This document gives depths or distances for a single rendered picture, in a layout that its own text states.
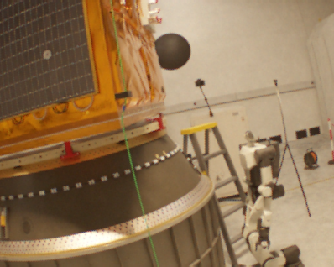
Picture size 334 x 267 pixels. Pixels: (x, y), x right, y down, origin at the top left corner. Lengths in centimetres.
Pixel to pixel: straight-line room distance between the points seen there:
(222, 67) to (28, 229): 853
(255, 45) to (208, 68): 154
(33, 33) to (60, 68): 28
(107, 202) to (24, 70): 89
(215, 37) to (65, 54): 845
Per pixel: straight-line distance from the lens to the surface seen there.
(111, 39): 186
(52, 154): 209
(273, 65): 1021
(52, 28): 190
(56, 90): 184
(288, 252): 323
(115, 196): 208
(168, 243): 219
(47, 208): 207
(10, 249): 217
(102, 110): 180
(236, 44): 1011
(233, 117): 599
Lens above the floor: 183
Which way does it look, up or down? 5 degrees down
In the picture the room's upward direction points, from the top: 12 degrees counter-clockwise
